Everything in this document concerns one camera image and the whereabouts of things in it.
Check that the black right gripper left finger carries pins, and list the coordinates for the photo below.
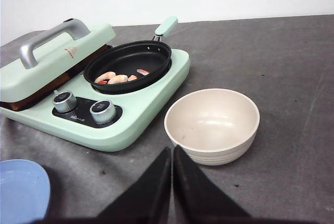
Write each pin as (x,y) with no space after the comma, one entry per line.
(143,202)

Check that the shrimp pieces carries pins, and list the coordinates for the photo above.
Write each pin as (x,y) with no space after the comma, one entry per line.
(110,78)

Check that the blue plate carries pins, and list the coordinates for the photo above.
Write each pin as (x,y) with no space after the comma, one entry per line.
(25,191)

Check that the silver control knob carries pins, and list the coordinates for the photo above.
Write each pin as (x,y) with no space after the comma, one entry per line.
(65,102)
(103,111)

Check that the breakfast maker hinged lid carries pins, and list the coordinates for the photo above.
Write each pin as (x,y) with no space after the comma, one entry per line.
(50,59)

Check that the left silver control knob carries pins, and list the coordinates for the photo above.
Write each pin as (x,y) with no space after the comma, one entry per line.
(65,102)

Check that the right silver control knob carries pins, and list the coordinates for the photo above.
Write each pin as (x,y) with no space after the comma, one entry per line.
(103,111)

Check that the mint green breakfast maker base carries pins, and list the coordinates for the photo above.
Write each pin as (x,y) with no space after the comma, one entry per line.
(139,109)

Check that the beige ceramic bowl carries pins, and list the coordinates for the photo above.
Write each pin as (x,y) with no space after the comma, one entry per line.
(214,126)

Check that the black frying pan green handle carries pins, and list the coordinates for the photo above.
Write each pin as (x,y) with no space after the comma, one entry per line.
(149,60)

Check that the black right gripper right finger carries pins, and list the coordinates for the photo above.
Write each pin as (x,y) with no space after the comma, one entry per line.
(203,202)

